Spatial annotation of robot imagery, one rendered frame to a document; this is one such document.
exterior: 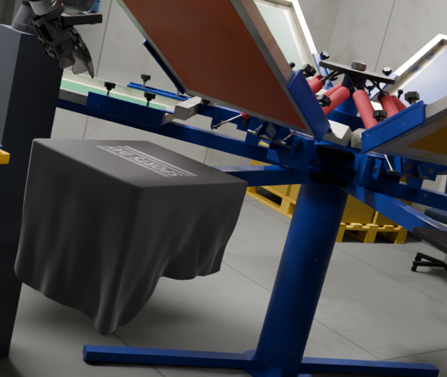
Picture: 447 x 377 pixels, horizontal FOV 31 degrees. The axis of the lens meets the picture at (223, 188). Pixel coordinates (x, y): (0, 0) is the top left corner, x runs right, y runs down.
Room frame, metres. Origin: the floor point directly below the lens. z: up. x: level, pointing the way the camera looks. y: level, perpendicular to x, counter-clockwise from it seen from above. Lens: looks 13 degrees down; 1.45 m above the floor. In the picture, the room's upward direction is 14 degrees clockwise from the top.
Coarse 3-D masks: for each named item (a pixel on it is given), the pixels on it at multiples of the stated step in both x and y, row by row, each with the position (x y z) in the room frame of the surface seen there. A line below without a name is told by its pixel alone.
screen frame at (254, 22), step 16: (240, 0) 2.08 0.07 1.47; (128, 16) 2.59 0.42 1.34; (240, 16) 2.15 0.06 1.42; (256, 16) 2.15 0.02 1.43; (144, 32) 2.62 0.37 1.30; (256, 32) 2.17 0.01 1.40; (272, 48) 2.24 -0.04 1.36; (272, 64) 2.28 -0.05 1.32; (288, 64) 2.31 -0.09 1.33; (176, 80) 2.83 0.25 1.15; (288, 80) 2.33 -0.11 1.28; (208, 96) 2.79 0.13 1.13; (288, 96) 2.41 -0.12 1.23
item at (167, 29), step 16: (128, 0) 2.48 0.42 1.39; (144, 0) 2.41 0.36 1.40; (160, 0) 2.35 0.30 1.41; (144, 16) 2.51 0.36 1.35; (160, 16) 2.45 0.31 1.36; (176, 16) 2.38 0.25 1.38; (160, 32) 2.55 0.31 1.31; (176, 32) 2.47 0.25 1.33; (192, 32) 2.41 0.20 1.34; (160, 48) 2.66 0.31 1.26; (176, 48) 2.58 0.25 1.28; (192, 48) 2.51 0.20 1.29; (176, 64) 2.70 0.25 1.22; (192, 64) 2.62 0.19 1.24; (208, 64) 2.55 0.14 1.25; (192, 80) 2.74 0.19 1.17; (208, 80) 2.66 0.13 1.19; (224, 80) 2.58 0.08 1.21; (224, 96) 2.70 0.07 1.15
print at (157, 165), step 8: (112, 152) 2.34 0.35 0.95; (120, 152) 2.37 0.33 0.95; (128, 152) 2.40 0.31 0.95; (136, 152) 2.43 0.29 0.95; (128, 160) 2.28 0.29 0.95; (136, 160) 2.31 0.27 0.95; (144, 160) 2.34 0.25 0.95; (152, 160) 2.37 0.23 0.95; (160, 160) 2.39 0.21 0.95; (152, 168) 2.26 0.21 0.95; (160, 168) 2.28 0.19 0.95; (168, 168) 2.31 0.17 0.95; (176, 168) 2.34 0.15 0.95; (168, 176) 2.21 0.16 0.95; (176, 176) 2.24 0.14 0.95
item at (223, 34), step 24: (192, 0) 2.23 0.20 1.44; (216, 0) 2.15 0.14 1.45; (192, 24) 2.36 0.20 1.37; (216, 24) 2.27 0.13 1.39; (240, 24) 2.19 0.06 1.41; (216, 48) 2.41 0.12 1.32; (240, 48) 2.31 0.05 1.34; (240, 72) 2.45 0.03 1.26; (264, 72) 2.36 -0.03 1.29; (240, 96) 2.62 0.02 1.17; (264, 96) 2.51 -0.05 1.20; (288, 120) 2.56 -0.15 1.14
